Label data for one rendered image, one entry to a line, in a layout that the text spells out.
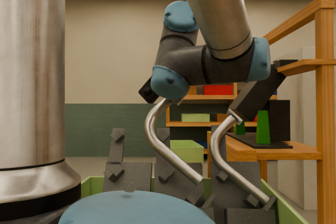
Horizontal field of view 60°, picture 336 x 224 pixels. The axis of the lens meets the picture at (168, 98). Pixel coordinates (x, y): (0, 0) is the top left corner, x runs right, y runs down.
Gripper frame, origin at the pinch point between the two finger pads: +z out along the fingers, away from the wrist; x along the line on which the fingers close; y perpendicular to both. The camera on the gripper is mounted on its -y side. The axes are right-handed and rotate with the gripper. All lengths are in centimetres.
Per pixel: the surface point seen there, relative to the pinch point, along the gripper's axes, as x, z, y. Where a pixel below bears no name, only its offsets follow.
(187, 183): -20.1, 12.8, -11.4
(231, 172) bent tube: -27.4, 6.4, -1.4
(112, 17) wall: 404, 451, 230
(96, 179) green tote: 4.4, 27.7, -30.6
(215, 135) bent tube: -16.8, 5.5, 3.7
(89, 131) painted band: 265, 572, 25
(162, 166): -11.1, 12.7, -13.2
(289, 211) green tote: -43.6, -2.6, -1.5
